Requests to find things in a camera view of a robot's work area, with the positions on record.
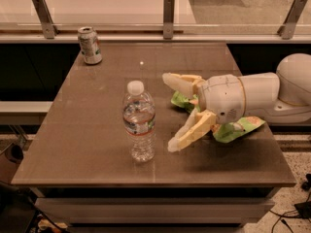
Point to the middle metal railing bracket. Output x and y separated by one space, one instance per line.
168 18

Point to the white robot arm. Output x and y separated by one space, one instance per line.
279 98

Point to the black power adapter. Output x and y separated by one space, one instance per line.
304 209

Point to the green chip bag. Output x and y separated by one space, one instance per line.
224 133

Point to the right metal railing bracket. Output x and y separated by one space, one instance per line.
287 29

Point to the clear plastic water bottle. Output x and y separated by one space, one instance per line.
139 118

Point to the metal railing bracket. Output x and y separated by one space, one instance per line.
287 29
168 18
43 13

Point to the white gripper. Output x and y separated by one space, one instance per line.
223 97

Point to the left metal railing bracket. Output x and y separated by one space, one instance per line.
43 13

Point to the green white 7up can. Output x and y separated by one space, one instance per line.
89 44

